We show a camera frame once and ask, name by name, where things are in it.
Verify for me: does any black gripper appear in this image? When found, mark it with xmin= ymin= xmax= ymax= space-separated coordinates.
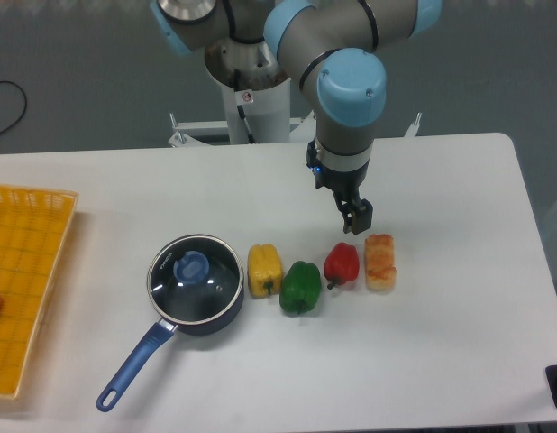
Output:
xmin=306 ymin=140 xmax=373 ymax=235

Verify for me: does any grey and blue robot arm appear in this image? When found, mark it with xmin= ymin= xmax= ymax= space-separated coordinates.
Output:
xmin=150 ymin=1 xmax=442 ymax=234

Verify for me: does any glass lid with blue knob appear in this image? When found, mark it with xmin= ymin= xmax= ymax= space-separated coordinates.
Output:
xmin=147 ymin=235 xmax=244 ymax=327

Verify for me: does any red bell pepper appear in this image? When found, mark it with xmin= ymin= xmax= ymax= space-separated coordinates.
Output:
xmin=324 ymin=243 xmax=360 ymax=290

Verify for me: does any toasted bread loaf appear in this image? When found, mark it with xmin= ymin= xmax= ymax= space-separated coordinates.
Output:
xmin=364 ymin=234 xmax=397 ymax=291

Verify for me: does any green bell pepper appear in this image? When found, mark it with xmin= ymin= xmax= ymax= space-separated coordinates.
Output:
xmin=279 ymin=261 xmax=322 ymax=315

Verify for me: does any yellow bell pepper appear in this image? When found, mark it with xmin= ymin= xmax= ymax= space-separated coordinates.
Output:
xmin=248 ymin=244 xmax=283 ymax=299

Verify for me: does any yellow plastic basket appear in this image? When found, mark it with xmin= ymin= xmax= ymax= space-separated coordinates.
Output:
xmin=0 ymin=184 xmax=78 ymax=400

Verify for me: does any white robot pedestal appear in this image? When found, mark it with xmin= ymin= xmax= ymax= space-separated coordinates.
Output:
xmin=169 ymin=37 xmax=423 ymax=148

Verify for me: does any black cable on pedestal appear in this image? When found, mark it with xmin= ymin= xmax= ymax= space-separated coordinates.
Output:
xmin=233 ymin=69 xmax=258 ymax=144

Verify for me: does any blue saucepan with handle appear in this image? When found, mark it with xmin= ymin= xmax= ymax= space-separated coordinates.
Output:
xmin=96 ymin=234 xmax=246 ymax=412

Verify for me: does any black cable on floor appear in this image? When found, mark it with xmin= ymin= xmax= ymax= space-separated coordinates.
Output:
xmin=0 ymin=80 xmax=28 ymax=142

